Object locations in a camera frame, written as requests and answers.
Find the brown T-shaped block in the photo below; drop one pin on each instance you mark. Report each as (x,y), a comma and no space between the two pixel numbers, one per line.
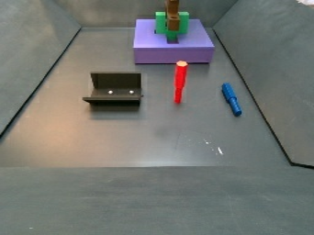
(173,14)

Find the black angle fixture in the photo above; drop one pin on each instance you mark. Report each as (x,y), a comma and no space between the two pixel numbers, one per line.
(116,88)

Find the red peg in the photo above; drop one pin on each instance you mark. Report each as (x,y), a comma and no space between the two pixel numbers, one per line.
(180,80)

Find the blue peg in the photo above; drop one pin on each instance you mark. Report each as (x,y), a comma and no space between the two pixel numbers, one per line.
(232,99)

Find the purple base block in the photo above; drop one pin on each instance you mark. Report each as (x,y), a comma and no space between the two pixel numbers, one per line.
(195,47)

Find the green U-shaped block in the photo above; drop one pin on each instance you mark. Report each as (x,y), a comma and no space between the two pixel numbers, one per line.
(161,26)

